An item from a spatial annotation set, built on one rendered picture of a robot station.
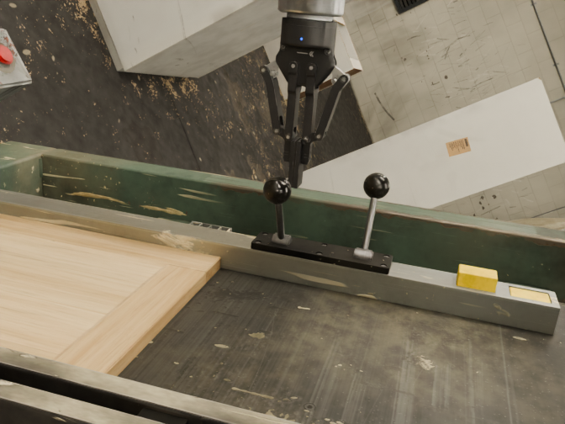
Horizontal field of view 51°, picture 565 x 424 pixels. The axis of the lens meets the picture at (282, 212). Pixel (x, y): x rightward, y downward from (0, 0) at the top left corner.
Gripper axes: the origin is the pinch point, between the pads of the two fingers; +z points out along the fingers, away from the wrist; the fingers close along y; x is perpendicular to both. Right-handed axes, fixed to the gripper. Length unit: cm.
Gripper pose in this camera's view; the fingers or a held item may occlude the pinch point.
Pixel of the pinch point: (296, 162)
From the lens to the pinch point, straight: 87.4
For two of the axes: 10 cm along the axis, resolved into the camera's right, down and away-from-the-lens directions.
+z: -0.8, 9.4, 3.3
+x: -2.7, 3.0, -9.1
